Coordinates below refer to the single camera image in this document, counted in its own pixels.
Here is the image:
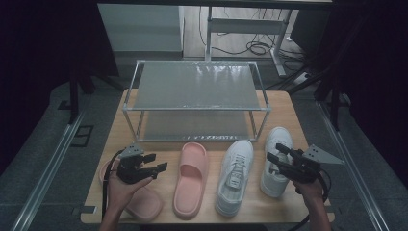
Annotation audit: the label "black frame bar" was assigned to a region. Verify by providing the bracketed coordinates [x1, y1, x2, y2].
[97, 0, 335, 11]

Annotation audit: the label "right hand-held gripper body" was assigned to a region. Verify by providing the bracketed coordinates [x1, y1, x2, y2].
[282, 143, 345, 185]

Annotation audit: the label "dark curtain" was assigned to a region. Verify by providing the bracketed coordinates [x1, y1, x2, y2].
[314, 0, 408, 187]
[0, 0, 120, 176]

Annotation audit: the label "left hand-held gripper black cable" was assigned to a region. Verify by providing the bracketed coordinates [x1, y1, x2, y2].
[101, 148, 124, 222]

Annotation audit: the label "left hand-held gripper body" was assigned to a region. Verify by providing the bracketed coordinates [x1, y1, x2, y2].
[115, 142, 152, 186]

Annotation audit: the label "white sneaker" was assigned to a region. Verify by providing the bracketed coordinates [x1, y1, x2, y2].
[259, 126, 294, 198]
[215, 139, 255, 218]

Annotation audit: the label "person's right hand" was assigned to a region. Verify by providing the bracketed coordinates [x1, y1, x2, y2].
[293, 181, 324, 206]

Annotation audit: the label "white metal desk frame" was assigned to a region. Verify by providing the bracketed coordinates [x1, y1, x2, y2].
[205, 6, 294, 78]

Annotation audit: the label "pink slipper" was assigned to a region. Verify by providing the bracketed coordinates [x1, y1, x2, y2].
[172, 141, 210, 220]
[98, 158, 164, 222]

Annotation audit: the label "hand-held gripper black cable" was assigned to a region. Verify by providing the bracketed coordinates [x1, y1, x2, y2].
[288, 169, 332, 231]
[101, 148, 124, 222]

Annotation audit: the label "aluminium floor rail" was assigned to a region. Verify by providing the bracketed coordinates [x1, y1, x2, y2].
[316, 100, 391, 231]
[9, 109, 86, 231]

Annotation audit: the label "metal two-tier shoe rack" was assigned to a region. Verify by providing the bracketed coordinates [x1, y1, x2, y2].
[121, 59, 272, 142]

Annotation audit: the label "person's left hand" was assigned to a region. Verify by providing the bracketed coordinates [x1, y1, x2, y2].
[107, 159, 154, 215]

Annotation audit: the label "black metal stand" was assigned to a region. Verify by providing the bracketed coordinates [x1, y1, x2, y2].
[266, 61, 352, 132]
[57, 57, 124, 125]

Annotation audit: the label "white power strip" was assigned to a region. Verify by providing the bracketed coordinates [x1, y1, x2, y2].
[293, 71, 313, 85]

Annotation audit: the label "black floor cables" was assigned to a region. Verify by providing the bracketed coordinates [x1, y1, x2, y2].
[198, 6, 306, 63]

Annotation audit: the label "grey cabinet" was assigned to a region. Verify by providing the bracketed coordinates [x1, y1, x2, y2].
[97, 3, 186, 53]

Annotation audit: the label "right hand-held gripper black cable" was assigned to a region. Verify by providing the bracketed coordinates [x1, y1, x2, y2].
[288, 169, 332, 231]

